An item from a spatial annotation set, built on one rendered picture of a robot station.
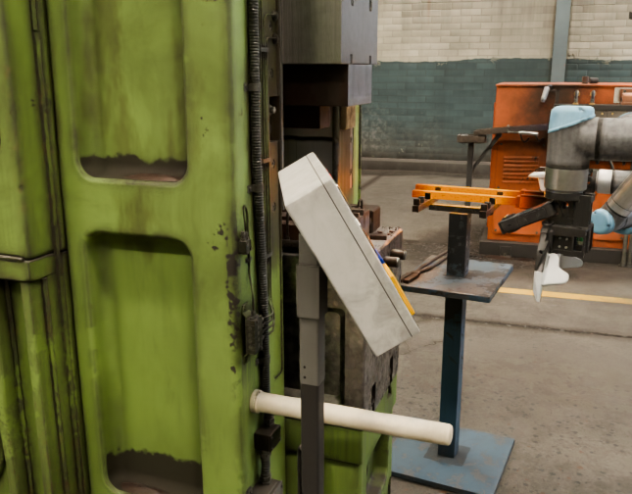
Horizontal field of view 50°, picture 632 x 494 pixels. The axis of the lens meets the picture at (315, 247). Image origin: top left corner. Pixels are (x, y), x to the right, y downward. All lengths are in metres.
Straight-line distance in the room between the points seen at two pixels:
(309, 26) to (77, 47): 0.50
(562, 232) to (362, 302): 0.45
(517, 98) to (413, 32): 4.34
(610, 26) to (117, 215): 8.19
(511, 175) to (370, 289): 4.25
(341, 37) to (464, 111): 7.77
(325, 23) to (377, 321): 0.76
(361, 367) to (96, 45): 0.96
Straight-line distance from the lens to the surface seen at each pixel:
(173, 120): 1.51
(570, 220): 1.34
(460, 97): 9.30
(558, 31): 9.23
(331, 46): 1.57
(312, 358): 1.24
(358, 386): 1.74
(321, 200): 0.99
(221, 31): 1.39
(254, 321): 1.46
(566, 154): 1.31
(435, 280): 2.25
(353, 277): 1.03
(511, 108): 5.22
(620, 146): 1.30
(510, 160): 5.23
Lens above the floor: 1.35
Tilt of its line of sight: 15 degrees down
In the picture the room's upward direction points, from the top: straight up
